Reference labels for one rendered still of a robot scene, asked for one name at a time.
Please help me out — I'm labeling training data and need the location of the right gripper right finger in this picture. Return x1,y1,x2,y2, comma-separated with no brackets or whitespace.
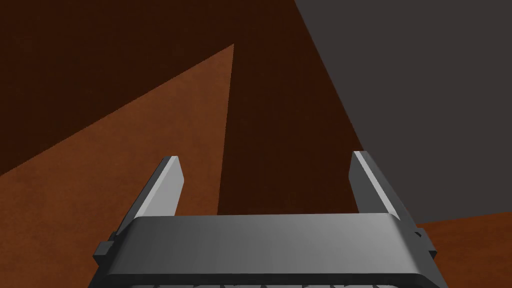
347,150,417,232

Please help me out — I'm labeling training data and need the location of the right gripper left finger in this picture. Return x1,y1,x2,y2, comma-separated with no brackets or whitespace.
115,155,185,236

